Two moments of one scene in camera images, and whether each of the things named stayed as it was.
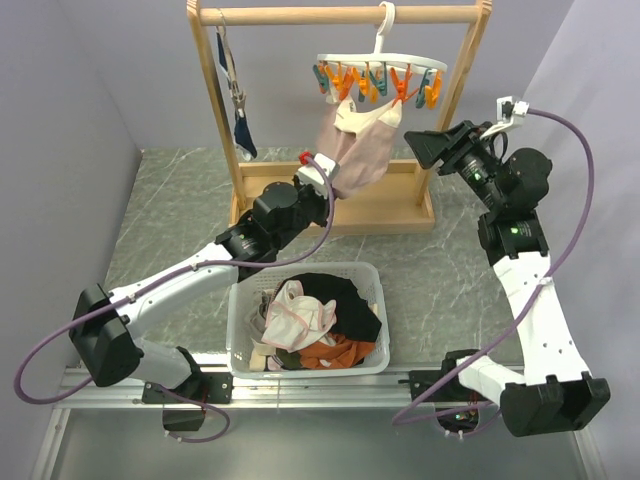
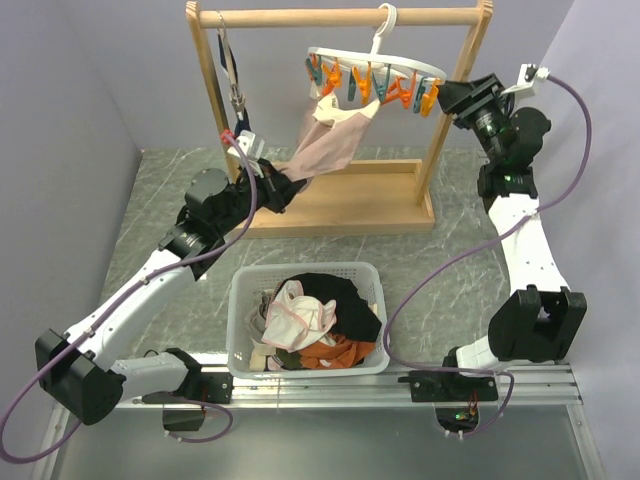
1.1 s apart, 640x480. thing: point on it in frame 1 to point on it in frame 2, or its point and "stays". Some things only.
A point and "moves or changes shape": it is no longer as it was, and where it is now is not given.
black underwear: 355,318 stays
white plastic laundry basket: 253,276 stays
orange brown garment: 345,352 stays
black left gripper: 323,202 to 278,187
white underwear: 295,321 stays
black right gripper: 430,147 to 484,92
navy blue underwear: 243,139 stays
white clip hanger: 342,74 moves or changes shape
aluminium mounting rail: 77,391 stays
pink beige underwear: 360,141 moves or changes shape
